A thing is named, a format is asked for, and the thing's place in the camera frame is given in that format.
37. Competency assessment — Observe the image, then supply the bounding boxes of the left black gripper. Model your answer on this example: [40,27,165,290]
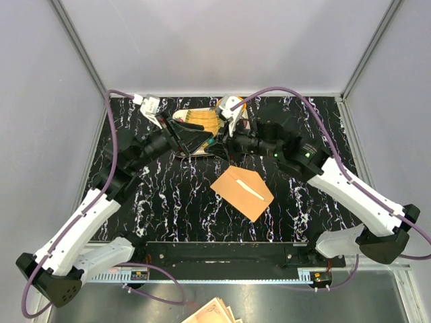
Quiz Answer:
[129,111,213,172]

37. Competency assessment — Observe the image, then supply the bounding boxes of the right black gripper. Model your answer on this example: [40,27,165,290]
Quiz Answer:
[205,116,280,164]

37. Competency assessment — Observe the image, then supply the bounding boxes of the brown paper envelope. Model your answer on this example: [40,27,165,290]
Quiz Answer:
[210,166,274,222]

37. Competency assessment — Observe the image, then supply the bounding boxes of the ornate bordered letter paper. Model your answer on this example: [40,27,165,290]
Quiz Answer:
[236,179,265,201]

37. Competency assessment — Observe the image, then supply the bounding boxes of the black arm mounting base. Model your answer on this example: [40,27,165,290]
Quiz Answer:
[131,242,346,268]

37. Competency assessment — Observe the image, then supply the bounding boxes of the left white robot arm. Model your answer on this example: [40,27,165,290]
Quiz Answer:
[15,117,213,308]

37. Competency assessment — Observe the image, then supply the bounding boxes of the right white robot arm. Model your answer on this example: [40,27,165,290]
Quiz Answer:
[204,122,420,267]

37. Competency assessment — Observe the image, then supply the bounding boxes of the white strawberry tray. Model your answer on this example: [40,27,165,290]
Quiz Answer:
[172,107,252,157]

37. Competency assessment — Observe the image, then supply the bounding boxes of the yellow woven bamboo basket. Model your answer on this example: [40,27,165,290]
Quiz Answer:
[184,109,222,134]

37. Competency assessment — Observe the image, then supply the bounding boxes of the yellow patterned bowl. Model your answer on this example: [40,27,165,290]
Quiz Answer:
[216,95,246,118]

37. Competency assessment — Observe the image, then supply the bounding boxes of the stack of spare letters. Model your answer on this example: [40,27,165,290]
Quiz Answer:
[183,297,243,323]

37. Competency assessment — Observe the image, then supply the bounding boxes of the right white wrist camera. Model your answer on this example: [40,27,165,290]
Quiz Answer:
[216,95,246,137]

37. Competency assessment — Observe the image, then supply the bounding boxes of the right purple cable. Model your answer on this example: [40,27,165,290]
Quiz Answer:
[230,86,431,292]

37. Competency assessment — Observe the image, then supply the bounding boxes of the purple cable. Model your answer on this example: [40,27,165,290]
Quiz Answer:
[230,86,431,292]
[20,89,186,319]

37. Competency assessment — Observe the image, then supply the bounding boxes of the slotted cable duct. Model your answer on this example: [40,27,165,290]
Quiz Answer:
[90,264,329,284]

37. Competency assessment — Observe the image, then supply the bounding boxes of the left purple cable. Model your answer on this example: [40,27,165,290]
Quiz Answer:
[20,89,186,319]

